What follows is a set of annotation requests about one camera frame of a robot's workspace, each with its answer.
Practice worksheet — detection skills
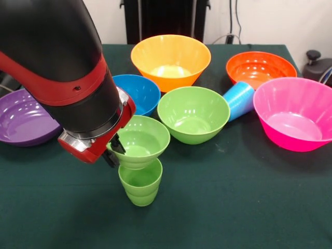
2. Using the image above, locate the white cable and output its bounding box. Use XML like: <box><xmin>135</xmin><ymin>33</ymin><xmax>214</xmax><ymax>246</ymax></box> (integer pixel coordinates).
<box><xmin>211</xmin><ymin>33</ymin><xmax>229</xmax><ymax>45</ymax></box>

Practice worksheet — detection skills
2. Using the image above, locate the large yellow-orange bowl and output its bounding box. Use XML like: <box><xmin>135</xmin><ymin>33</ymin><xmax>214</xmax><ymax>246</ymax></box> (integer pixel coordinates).
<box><xmin>130</xmin><ymin>34</ymin><xmax>212</xmax><ymax>93</ymax></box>

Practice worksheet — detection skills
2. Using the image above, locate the dark green tablecloth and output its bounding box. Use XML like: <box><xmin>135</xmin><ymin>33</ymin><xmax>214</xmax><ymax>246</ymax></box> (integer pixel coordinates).
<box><xmin>0</xmin><ymin>43</ymin><xmax>332</xmax><ymax>249</ymax></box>

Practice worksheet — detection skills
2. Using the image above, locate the wide red-orange bowl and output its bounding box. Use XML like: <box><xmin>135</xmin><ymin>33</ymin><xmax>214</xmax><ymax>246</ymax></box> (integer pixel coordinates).
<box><xmin>225</xmin><ymin>51</ymin><xmax>298</xmax><ymax>90</ymax></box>

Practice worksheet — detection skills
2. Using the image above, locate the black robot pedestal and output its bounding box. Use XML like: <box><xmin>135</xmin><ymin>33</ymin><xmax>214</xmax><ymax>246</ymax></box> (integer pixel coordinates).
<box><xmin>119</xmin><ymin>0</ymin><xmax>211</xmax><ymax>45</ymax></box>

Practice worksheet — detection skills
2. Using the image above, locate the blue bowl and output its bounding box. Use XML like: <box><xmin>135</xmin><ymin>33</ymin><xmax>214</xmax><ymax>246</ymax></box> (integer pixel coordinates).
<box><xmin>112</xmin><ymin>74</ymin><xmax>161</xmax><ymax>117</ymax></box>

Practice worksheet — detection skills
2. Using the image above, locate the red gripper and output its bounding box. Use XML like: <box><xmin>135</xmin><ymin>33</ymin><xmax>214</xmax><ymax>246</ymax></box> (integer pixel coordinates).
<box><xmin>57</xmin><ymin>97</ymin><xmax>137</xmax><ymax>169</ymax></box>

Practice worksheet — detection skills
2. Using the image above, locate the blue cup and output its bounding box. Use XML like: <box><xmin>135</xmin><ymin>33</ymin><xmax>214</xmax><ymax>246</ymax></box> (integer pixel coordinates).
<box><xmin>222</xmin><ymin>81</ymin><xmax>255</xmax><ymax>122</ymax></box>

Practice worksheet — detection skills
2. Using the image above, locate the large pink bowl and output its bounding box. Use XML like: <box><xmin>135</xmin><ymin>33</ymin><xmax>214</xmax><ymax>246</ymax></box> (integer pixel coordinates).
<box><xmin>253</xmin><ymin>77</ymin><xmax>332</xmax><ymax>153</ymax></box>

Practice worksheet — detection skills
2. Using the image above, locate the black wall cable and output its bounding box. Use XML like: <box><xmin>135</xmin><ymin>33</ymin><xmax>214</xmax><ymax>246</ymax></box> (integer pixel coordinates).
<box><xmin>229</xmin><ymin>0</ymin><xmax>243</xmax><ymax>45</ymax></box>

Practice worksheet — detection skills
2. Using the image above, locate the stack of green cups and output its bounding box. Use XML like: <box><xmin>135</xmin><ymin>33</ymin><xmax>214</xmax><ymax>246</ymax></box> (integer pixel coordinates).
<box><xmin>118</xmin><ymin>158</ymin><xmax>163</xmax><ymax>207</ymax></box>

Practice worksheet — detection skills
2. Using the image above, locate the grey chair with black knob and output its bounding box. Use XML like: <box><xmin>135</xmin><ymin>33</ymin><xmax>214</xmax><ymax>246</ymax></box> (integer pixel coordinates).
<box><xmin>302</xmin><ymin>50</ymin><xmax>332</xmax><ymax>86</ymax></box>

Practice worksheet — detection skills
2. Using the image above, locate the small green bowl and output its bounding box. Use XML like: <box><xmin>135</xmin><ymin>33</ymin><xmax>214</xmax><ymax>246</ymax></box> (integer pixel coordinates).
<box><xmin>106</xmin><ymin>115</ymin><xmax>171</xmax><ymax>171</ymax></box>

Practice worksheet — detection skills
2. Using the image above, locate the wide purple bowl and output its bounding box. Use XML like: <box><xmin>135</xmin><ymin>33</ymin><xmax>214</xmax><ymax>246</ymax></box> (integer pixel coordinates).
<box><xmin>0</xmin><ymin>88</ymin><xmax>63</xmax><ymax>147</ymax></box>

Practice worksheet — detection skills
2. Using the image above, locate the large green bowl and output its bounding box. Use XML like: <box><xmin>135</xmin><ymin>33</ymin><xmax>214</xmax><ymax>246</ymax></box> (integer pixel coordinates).
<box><xmin>157</xmin><ymin>86</ymin><xmax>231</xmax><ymax>145</ymax></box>

